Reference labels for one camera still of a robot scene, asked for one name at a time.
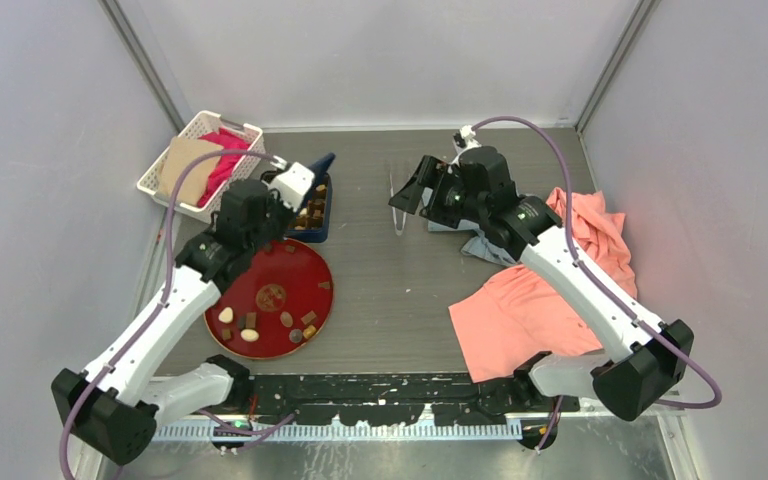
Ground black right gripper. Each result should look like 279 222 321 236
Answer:
390 155 488 229

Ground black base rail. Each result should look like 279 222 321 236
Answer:
187 370 581 429

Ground blue tin lid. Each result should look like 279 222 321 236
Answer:
308 152 336 191

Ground pink cloth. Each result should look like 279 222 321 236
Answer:
449 191 638 383

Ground light blue denim cloth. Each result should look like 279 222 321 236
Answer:
427 220 518 267

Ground beige cloth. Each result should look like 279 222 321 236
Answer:
156 137 221 208

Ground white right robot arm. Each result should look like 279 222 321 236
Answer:
388 146 694 421

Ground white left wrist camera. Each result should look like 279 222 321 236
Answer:
267 157 315 213

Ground magenta cloth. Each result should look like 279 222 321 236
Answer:
197 128 251 208

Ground white oval chocolate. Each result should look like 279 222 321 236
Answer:
240 328 260 343
217 307 234 324

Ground white plastic basket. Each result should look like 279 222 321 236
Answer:
137 110 265 223

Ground blue chocolate tin box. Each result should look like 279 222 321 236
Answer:
260 171 329 243

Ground metal tongs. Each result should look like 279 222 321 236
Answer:
387 168 408 237

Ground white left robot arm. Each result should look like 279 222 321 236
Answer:
51 176 312 477

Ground caramel cube chocolate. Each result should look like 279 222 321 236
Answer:
302 325 318 340

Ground red round tray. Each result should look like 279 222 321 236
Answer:
204 239 335 360

